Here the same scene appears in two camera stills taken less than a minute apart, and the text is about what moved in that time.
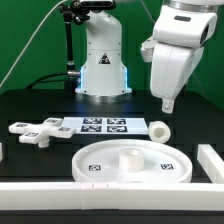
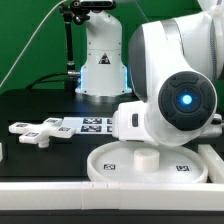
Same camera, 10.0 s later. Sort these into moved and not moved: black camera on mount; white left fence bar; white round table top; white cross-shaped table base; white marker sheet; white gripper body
Moved: white round table top; white gripper body
Not moved: black camera on mount; white cross-shaped table base; white marker sheet; white left fence bar
